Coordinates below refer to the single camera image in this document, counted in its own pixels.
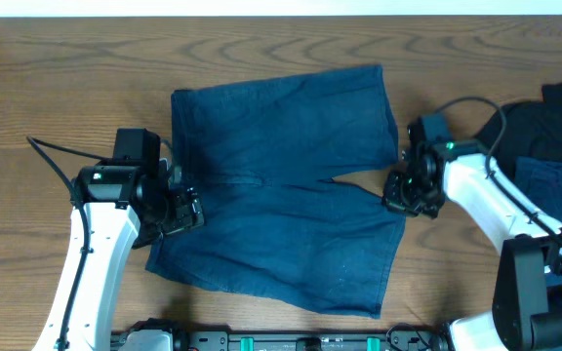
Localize dark blue denim shorts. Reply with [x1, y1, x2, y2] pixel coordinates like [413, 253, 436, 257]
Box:
[146, 65, 405, 318]

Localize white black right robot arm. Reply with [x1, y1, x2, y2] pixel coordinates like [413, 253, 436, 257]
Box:
[382, 113, 562, 350]

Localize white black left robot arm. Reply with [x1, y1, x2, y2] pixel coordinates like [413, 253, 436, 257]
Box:
[34, 129, 204, 351]

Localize blue garment on right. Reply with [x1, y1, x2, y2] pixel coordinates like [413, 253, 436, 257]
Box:
[513, 157, 562, 222]

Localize black garment on right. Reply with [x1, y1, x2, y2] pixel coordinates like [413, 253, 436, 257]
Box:
[494, 83, 562, 177]

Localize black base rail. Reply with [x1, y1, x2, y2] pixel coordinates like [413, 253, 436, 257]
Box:
[109, 319, 451, 351]

